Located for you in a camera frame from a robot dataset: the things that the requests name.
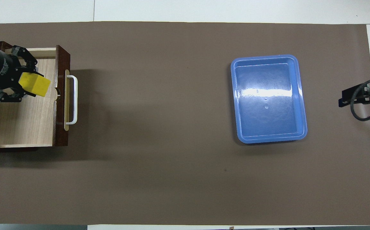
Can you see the blue plastic tray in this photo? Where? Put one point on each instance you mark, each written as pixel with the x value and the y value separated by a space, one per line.
pixel 268 99

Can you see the yellow cube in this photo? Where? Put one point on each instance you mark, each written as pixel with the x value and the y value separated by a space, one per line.
pixel 34 84

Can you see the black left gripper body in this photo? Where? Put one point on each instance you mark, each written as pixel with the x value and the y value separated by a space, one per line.
pixel 4 72

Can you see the brown paper table mat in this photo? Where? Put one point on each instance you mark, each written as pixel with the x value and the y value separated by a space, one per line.
pixel 172 159

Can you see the wooden drawer with dark face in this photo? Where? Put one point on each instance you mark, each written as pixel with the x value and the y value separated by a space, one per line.
pixel 28 121

